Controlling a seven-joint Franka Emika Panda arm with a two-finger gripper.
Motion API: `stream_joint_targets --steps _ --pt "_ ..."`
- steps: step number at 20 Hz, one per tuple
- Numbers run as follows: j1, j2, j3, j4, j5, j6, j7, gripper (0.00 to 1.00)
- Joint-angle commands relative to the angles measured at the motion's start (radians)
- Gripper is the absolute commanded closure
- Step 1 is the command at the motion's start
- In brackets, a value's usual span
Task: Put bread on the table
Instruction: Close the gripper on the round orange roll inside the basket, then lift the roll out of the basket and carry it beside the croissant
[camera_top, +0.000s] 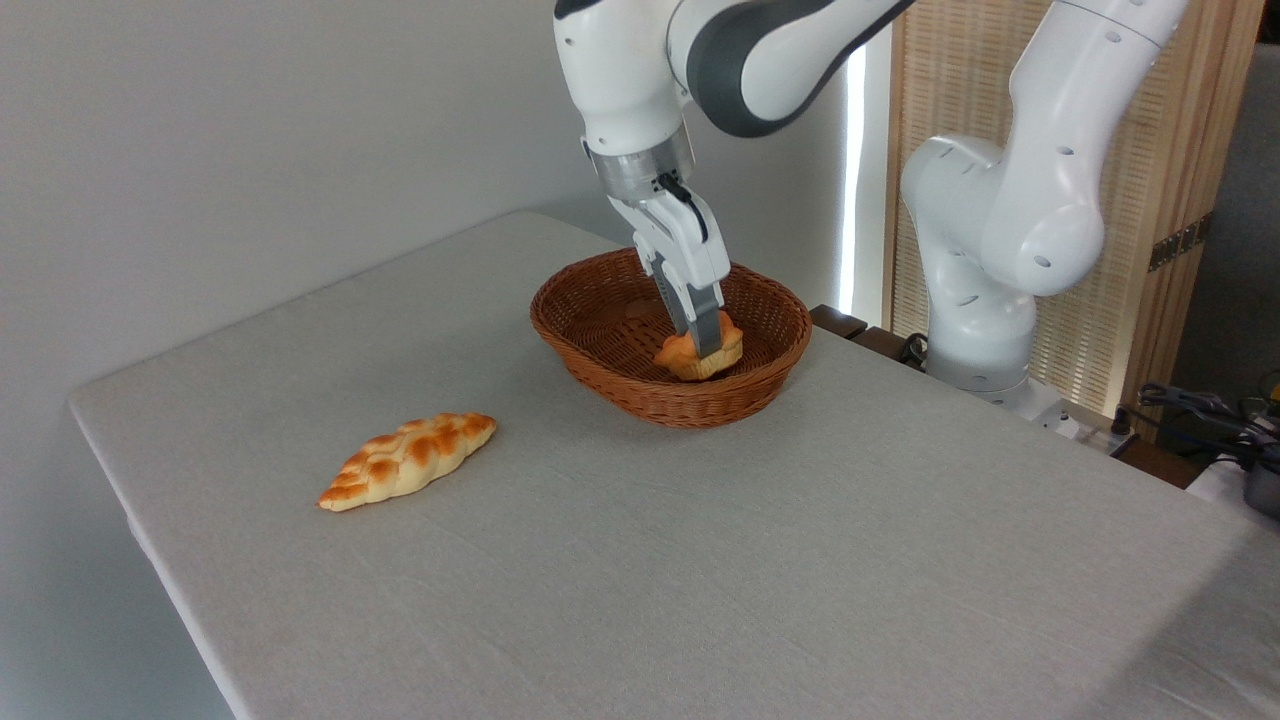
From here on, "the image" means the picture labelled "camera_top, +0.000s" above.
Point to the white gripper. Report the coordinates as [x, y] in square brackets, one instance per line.
[680, 240]

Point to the round orange bread bun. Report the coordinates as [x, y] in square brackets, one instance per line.
[685, 363]

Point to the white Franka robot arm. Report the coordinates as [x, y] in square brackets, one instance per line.
[620, 70]

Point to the long braided bread loaf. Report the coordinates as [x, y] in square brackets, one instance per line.
[405, 462]

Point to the brown wicker basket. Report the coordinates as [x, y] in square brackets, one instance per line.
[700, 402]

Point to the grey tablecloth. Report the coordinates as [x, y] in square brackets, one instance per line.
[800, 560]

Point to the brass screen hinge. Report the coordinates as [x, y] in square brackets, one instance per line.
[1180, 242]

